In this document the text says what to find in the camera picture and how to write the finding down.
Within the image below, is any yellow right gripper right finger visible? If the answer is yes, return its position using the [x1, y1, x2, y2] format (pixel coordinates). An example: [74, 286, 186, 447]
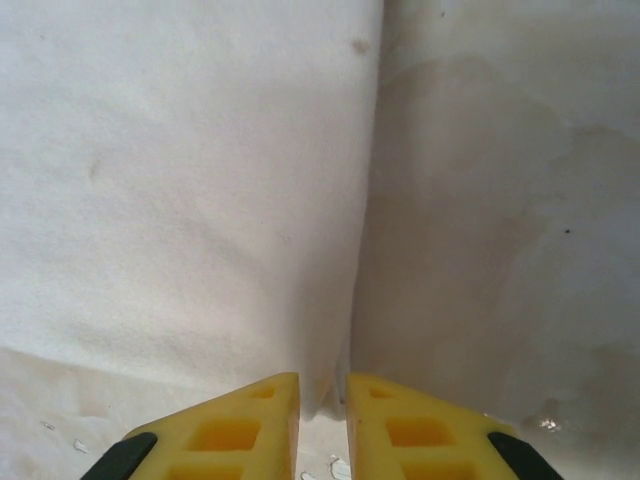
[346, 371, 557, 480]

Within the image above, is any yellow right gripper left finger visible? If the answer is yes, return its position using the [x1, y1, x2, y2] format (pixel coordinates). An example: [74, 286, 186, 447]
[87, 371, 302, 480]

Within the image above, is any white t-shirt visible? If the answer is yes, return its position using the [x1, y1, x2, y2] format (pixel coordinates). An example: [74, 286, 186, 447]
[0, 0, 387, 422]

